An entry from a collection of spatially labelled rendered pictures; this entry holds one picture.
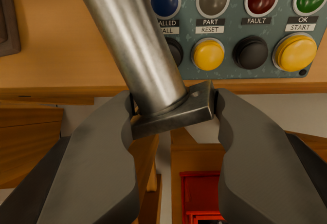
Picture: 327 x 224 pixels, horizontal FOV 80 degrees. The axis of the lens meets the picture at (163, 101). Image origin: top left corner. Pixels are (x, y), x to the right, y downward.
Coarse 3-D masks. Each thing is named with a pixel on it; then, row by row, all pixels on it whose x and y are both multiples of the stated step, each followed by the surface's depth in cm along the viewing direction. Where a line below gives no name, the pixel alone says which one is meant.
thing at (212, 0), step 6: (204, 0) 14; (210, 0) 14; (216, 0) 14; (222, 0) 14; (204, 6) 14; (210, 6) 14; (216, 6) 14; (222, 6) 14; (204, 12) 15; (210, 12) 15; (216, 12) 15
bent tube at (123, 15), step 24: (96, 0) 9; (120, 0) 9; (144, 0) 9; (96, 24) 10; (120, 24) 9; (144, 24) 9; (120, 48) 9; (144, 48) 9; (168, 48) 10; (120, 72) 11; (144, 72) 10; (168, 72) 10; (144, 96) 10; (168, 96) 10; (192, 96) 11; (144, 120) 11; (168, 120) 10; (192, 120) 9
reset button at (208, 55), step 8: (208, 40) 16; (200, 48) 15; (208, 48) 15; (216, 48) 15; (200, 56) 16; (208, 56) 15; (216, 56) 15; (200, 64) 16; (208, 64) 16; (216, 64) 16
